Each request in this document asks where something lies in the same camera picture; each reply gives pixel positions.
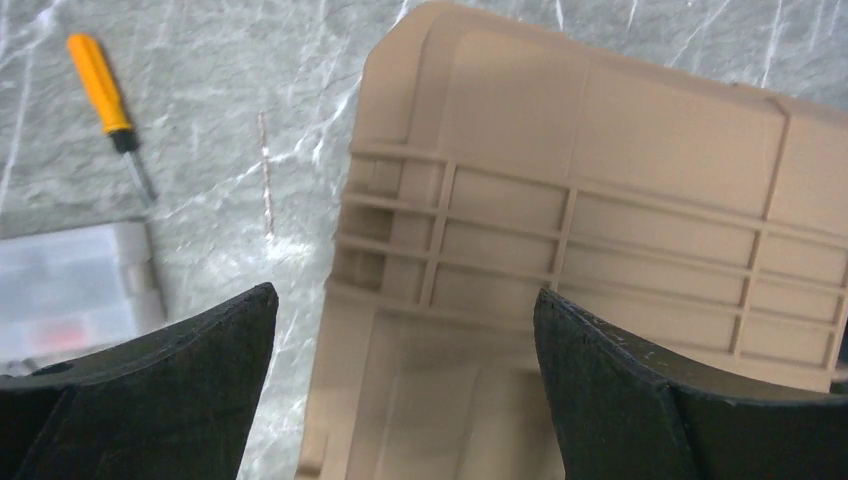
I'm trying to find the small clear screw box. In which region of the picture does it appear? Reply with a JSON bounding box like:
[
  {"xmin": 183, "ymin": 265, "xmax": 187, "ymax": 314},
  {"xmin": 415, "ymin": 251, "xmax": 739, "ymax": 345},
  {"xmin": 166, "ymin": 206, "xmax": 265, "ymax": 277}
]
[{"xmin": 1, "ymin": 222, "xmax": 166, "ymax": 362}]

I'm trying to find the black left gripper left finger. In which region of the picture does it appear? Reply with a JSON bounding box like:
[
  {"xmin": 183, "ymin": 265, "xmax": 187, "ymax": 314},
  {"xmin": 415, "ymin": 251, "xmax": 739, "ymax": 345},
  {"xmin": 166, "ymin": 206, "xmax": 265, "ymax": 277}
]
[{"xmin": 1, "ymin": 283, "xmax": 279, "ymax": 479}]

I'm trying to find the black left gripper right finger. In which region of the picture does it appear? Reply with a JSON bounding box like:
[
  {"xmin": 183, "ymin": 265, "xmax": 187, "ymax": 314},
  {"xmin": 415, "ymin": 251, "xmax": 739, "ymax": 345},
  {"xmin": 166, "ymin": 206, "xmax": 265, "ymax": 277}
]
[{"xmin": 533, "ymin": 289, "xmax": 847, "ymax": 479}]

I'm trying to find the yellow handled screwdriver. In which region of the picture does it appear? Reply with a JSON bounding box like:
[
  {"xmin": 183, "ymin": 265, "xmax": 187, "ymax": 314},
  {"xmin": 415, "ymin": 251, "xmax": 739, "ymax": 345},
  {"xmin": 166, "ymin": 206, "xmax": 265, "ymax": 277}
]
[{"xmin": 67, "ymin": 33, "xmax": 156, "ymax": 208}]

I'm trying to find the tan plastic toolbox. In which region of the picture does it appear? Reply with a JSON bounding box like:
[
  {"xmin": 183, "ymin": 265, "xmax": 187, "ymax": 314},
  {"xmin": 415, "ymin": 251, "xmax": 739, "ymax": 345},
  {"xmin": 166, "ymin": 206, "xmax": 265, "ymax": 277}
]
[{"xmin": 296, "ymin": 2, "xmax": 847, "ymax": 479}]

